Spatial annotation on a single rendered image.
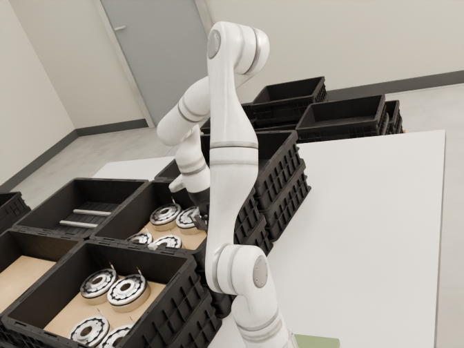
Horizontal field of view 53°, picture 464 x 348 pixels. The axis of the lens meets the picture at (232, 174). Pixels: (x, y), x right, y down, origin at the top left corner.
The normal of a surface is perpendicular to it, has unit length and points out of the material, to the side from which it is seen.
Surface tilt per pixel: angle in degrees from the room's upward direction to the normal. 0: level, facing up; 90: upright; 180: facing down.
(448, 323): 0
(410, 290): 0
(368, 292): 0
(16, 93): 90
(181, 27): 90
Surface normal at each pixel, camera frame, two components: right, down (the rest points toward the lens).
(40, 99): 0.88, -0.07
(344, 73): -0.37, 0.54
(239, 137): 0.24, -0.11
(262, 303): 0.75, 0.13
